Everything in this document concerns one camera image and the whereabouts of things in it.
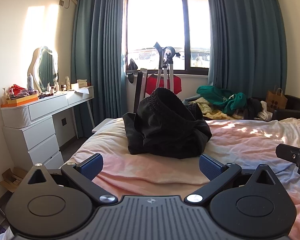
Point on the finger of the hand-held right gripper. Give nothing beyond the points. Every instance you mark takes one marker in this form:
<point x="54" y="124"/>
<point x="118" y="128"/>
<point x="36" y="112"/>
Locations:
<point x="288" y="152"/>

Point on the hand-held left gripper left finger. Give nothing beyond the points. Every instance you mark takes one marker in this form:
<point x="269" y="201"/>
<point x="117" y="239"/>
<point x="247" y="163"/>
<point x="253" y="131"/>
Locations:
<point x="92" y="166"/>

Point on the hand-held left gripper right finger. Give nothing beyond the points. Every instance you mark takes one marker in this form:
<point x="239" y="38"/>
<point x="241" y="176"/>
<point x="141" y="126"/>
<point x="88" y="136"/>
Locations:
<point x="210" y="166"/>

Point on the black pants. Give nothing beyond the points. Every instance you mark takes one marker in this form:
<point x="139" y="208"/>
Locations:
<point x="165" y="130"/>

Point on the dark clothes pile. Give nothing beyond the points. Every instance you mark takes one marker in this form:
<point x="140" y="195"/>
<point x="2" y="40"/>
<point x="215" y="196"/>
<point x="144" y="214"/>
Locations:
<point x="252" y="107"/>

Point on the bed with pastel duvet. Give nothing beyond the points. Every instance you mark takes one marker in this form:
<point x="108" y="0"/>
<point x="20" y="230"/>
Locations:
<point x="240" y="140"/>

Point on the white cloth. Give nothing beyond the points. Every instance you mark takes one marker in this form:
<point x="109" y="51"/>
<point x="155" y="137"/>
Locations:
<point x="265" y="115"/>

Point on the black leather sofa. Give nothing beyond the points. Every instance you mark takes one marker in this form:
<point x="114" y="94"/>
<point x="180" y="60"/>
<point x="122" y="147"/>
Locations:
<point x="295" y="103"/>

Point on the brown paper bag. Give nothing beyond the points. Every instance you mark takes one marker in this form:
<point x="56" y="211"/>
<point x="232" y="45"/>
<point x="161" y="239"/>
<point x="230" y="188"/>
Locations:
<point x="275" y="102"/>

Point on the yellow knit garment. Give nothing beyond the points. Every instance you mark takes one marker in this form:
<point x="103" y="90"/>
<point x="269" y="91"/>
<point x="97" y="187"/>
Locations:
<point x="205" y="107"/>

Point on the white dressing table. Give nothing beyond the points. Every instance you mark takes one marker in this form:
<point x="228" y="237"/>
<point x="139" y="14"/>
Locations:
<point x="40" y="135"/>

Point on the green garment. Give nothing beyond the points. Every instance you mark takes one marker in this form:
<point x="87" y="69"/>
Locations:
<point x="215" y="95"/>

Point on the white paper sheet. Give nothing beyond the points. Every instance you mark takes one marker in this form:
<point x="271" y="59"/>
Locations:
<point x="82" y="90"/>

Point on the cardboard box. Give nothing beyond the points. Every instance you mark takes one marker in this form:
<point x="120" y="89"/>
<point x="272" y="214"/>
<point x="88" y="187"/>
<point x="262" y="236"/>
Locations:
<point x="11" y="180"/>

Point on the tissue box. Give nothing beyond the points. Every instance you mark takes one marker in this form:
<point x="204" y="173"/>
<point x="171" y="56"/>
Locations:
<point x="82" y="83"/>

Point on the white lotion bottle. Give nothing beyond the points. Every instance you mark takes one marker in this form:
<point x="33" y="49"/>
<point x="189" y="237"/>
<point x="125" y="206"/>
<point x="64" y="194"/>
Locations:
<point x="67" y="83"/>

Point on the white folded panel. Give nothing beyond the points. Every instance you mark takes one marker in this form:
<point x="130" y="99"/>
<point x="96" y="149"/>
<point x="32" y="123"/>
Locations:
<point x="140" y="90"/>

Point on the orange tray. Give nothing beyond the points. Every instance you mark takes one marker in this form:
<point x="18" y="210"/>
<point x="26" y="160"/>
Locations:
<point x="22" y="101"/>

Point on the red cloth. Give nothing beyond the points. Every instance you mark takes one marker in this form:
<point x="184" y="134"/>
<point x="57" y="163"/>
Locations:
<point x="152" y="83"/>

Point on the white spray can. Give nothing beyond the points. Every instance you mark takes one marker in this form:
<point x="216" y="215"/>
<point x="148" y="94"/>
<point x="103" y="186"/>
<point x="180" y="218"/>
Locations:
<point x="30" y="82"/>

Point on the red pouch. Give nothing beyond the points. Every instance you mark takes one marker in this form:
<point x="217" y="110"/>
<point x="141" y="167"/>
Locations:
<point x="17" y="89"/>

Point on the black hanging cloth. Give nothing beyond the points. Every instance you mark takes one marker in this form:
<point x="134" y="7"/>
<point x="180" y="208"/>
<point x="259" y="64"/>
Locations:
<point x="133" y="66"/>

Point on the garment steamer stand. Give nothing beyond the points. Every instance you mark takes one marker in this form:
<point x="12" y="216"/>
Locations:
<point x="165" y="67"/>

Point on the wavy white vanity mirror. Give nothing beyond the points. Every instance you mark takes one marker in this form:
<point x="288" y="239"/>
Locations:
<point x="46" y="67"/>

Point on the teal curtain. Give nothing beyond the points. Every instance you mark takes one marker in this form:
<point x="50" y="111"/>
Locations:
<point x="97" y="55"/>
<point x="245" y="42"/>

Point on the black framed window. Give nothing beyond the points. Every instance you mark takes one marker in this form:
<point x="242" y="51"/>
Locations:
<point x="155" y="17"/>

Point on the black wall socket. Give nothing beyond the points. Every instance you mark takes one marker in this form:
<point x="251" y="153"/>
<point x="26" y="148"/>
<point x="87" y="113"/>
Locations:
<point x="63" y="121"/>

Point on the grey wall socket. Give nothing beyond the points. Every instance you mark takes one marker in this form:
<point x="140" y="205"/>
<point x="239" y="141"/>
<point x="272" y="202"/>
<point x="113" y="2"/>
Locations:
<point x="61" y="2"/>

